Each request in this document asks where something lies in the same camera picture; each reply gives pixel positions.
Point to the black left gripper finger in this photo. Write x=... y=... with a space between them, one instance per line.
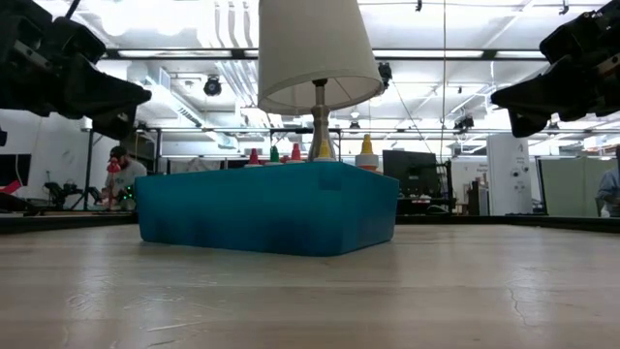
x=109 y=85
x=116 y=106

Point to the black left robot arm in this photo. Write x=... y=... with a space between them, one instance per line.
x=17 y=58

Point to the person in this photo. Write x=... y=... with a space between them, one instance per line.
x=127 y=177
x=609 y=189

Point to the black monitor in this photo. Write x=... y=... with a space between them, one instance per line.
x=412 y=167

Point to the blue plastic tray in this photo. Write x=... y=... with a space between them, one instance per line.
x=266 y=208

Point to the red background object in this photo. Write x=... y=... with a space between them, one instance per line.
x=114 y=166

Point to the orange-red food coloring bottle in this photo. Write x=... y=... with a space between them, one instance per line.
x=296 y=152

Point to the dark red food coloring bottle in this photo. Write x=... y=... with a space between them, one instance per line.
x=253 y=157

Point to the black wall screen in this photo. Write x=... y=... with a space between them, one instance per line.
x=14 y=169

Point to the yellow food coloring bottle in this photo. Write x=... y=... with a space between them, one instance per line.
x=323 y=150
x=366 y=155

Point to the black ceiling light bar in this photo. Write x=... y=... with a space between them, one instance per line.
x=194 y=53

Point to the green partition panel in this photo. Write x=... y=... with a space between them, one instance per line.
x=567 y=186

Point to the black ceiling spotlight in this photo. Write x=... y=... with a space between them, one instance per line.
x=385 y=73
x=463 y=122
x=212 y=86

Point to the white shade silver table lamp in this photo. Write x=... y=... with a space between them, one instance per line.
x=315 y=48

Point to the black background robot arm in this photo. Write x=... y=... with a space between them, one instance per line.
x=60 y=191

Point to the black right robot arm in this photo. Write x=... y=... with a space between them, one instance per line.
x=614 y=58

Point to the green food coloring bottle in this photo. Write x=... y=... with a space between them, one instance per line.
x=274 y=155

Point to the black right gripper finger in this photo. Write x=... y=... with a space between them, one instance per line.
x=537 y=106
x=542 y=87

